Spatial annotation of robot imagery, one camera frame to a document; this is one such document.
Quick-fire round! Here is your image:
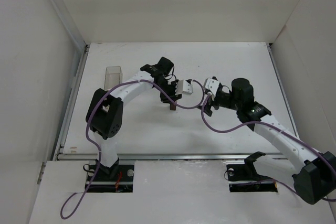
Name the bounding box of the dark brown arch block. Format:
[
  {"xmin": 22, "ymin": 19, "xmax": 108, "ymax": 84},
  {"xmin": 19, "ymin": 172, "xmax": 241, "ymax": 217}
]
[{"xmin": 170, "ymin": 104, "xmax": 176, "ymax": 111}]

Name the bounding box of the clear plastic box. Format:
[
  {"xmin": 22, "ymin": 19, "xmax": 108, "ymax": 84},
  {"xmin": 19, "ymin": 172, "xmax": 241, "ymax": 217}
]
[{"xmin": 103, "ymin": 66, "xmax": 123, "ymax": 91}]

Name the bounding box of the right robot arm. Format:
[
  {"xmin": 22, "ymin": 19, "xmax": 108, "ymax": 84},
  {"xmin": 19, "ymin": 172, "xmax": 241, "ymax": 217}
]
[{"xmin": 200, "ymin": 77, "xmax": 335, "ymax": 205}]

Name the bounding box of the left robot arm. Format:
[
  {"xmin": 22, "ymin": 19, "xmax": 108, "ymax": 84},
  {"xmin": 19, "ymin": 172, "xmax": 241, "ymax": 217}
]
[{"xmin": 85, "ymin": 57, "xmax": 182, "ymax": 179}]

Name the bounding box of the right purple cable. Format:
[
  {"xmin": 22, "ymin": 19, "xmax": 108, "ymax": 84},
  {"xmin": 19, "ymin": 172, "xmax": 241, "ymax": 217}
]
[{"xmin": 201, "ymin": 94, "xmax": 336, "ymax": 202}]

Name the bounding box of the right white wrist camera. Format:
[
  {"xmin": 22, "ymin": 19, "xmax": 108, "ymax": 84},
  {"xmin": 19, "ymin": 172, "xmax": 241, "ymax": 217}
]
[{"xmin": 203, "ymin": 77, "xmax": 220, "ymax": 100}]

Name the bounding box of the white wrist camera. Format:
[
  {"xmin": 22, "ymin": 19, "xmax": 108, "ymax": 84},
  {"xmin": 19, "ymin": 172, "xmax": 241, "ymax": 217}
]
[
  {"xmin": 203, "ymin": 77, "xmax": 220, "ymax": 100},
  {"xmin": 175, "ymin": 79, "xmax": 193, "ymax": 95}
]

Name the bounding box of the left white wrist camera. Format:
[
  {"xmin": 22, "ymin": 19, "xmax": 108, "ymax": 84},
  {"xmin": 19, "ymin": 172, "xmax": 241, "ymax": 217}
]
[{"xmin": 175, "ymin": 79, "xmax": 193, "ymax": 95}]

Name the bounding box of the aluminium right rail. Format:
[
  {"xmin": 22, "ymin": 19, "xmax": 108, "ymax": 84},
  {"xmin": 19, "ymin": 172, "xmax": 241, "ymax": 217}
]
[{"xmin": 266, "ymin": 43, "xmax": 299, "ymax": 136}]

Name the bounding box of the aluminium rail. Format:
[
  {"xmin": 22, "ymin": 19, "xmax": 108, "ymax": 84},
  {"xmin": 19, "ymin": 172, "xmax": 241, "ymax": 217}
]
[
  {"xmin": 50, "ymin": 45, "xmax": 90, "ymax": 161},
  {"xmin": 266, "ymin": 43, "xmax": 299, "ymax": 136},
  {"xmin": 57, "ymin": 153, "xmax": 307, "ymax": 161}
]

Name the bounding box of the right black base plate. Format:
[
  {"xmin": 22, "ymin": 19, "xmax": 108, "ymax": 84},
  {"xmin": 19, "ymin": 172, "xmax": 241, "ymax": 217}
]
[{"xmin": 225, "ymin": 163, "xmax": 278, "ymax": 193}]

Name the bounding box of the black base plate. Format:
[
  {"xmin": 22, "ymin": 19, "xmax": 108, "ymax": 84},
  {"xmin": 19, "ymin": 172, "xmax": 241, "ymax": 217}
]
[
  {"xmin": 83, "ymin": 164, "xmax": 134, "ymax": 193},
  {"xmin": 225, "ymin": 163, "xmax": 278, "ymax": 193}
]

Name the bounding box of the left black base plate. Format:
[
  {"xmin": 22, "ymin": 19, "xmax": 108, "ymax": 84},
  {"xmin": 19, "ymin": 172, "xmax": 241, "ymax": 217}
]
[{"xmin": 83, "ymin": 164, "xmax": 134, "ymax": 193}]

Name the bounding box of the aluminium left rail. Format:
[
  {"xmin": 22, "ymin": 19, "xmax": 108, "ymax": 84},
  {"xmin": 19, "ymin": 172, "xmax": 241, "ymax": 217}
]
[{"xmin": 50, "ymin": 45, "xmax": 90, "ymax": 161}]

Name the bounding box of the aluminium front rail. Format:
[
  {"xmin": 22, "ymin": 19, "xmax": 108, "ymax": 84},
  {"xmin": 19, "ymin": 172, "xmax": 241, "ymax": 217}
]
[{"xmin": 57, "ymin": 153, "xmax": 307, "ymax": 161}]

